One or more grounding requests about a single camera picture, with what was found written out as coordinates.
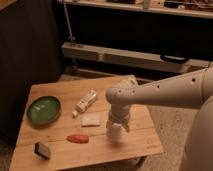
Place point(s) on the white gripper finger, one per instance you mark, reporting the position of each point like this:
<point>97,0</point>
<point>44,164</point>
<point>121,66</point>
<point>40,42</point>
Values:
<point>126,127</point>
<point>109,125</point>

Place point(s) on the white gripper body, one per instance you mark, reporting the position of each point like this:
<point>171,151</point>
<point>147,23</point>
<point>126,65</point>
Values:
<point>119,114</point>

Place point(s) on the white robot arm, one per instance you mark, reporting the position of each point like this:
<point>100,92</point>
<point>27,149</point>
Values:
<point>191,90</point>

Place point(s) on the green ceramic plate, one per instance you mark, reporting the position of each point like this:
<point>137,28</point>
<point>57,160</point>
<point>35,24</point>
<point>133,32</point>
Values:
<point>44,110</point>

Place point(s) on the black white eraser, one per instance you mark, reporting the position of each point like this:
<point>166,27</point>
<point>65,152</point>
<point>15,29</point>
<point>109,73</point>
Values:
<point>42,150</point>

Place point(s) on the white tube bottle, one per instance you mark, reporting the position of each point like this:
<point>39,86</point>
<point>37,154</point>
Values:
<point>89,98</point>

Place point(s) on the red orange carrot toy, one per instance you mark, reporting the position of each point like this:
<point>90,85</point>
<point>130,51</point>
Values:
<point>78,138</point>

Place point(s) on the wooden table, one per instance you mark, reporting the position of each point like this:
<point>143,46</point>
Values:
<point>142,140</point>

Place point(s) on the grey metal bench beam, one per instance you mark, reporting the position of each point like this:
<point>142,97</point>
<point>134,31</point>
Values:
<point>130,58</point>

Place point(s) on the grey metal stand pole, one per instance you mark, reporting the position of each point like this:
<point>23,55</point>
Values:
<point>72,38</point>

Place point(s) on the wooden wall shelf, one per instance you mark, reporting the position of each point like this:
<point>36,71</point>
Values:
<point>139,8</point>

